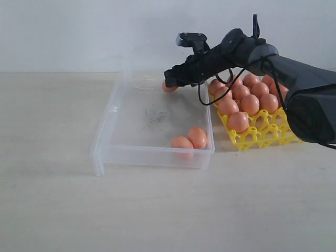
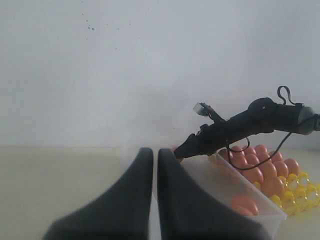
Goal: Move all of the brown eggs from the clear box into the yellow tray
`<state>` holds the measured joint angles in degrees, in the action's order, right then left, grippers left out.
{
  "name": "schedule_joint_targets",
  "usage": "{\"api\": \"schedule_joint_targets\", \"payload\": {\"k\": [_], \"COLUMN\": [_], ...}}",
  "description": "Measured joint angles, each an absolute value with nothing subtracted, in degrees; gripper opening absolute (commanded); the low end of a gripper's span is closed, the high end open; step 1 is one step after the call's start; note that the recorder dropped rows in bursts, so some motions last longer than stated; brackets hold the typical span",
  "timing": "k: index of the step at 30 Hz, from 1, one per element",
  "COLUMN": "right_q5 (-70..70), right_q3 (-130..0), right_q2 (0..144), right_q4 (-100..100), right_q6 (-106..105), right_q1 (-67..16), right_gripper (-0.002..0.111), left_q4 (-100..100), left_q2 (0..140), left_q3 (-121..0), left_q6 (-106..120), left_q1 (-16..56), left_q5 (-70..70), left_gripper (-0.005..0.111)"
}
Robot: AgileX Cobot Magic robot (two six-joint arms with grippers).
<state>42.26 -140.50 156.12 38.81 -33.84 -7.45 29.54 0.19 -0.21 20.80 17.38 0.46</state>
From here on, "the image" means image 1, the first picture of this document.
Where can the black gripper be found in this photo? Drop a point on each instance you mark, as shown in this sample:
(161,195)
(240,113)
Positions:
(196,70)

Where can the brown egg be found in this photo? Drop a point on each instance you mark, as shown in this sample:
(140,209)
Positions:
(268,102)
(198,137)
(250,105)
(214,85)
(268,80)
(168,89)
(250,80)
(238,121)
(259,89)
(234,82)
(273,90)
(240,92)
(223,93)
(227,107)

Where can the clear plastic bin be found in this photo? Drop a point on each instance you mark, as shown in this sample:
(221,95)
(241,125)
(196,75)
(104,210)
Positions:
(140,121)

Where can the brown egg frontmost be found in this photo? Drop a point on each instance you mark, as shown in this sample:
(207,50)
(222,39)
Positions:
(181,142)

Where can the yellow plastic egg tray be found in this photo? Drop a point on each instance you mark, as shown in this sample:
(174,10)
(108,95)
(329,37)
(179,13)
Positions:
(264,130)

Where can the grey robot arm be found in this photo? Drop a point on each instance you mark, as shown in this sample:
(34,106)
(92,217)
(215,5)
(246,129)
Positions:
(310,102)

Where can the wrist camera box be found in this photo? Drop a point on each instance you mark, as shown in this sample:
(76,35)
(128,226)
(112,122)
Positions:
(196,41)

